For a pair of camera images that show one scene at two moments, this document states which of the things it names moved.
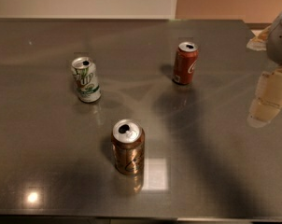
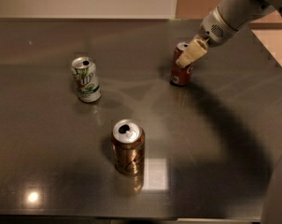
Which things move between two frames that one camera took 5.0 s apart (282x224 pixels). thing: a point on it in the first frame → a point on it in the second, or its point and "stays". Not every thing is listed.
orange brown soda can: [128, 143] stays
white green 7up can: [87, 82] stays
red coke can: [185, 63] stays
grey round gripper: [280, 44] → [213, 30]
